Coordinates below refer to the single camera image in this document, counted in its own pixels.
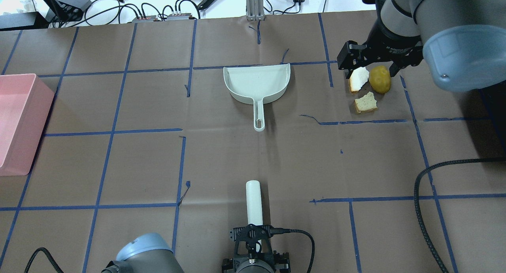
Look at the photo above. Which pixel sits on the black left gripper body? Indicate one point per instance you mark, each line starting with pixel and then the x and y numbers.
pixel 228 264

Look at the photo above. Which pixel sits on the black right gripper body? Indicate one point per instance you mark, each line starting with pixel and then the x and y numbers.
pixel 389 44

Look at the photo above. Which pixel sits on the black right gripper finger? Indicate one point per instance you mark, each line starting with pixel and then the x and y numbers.
pixel 347 56
pixel 394 69

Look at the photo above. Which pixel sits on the white hand brush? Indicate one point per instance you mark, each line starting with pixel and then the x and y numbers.
pixel 254 203

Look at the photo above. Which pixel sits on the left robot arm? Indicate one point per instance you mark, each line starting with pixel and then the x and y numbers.
pixel 150 253

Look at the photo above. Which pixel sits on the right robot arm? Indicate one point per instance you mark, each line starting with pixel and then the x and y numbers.
pixel 462 41

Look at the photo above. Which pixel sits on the pink plastic bin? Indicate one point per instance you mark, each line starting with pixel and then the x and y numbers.
pixel 25 101

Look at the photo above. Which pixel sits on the yellow lemon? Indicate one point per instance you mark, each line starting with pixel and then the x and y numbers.
pixel 380 80

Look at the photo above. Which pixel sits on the white bread slice piece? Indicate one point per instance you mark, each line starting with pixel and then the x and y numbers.
pixel 358 79

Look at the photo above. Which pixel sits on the toasted bread slice piece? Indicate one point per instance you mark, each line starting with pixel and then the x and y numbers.
pixel 366 103

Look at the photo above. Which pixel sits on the aluminium frame post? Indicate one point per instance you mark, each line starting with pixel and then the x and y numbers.
pixel 255 10

